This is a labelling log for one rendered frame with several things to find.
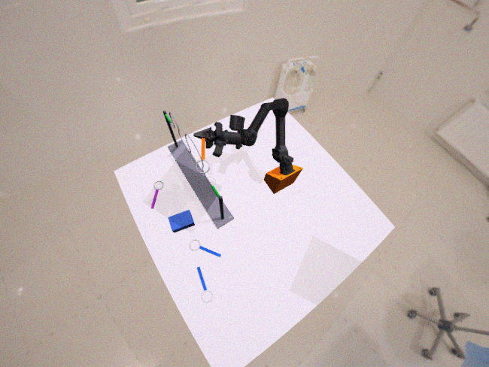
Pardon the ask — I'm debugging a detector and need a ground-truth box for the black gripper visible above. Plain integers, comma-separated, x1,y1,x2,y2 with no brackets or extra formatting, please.
193,122,230,148

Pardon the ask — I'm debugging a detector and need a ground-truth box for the blue rectangular block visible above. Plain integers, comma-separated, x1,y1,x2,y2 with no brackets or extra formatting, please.
169,209,195,233

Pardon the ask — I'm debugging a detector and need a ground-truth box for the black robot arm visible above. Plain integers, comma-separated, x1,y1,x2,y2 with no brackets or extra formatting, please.
212,99,295,175

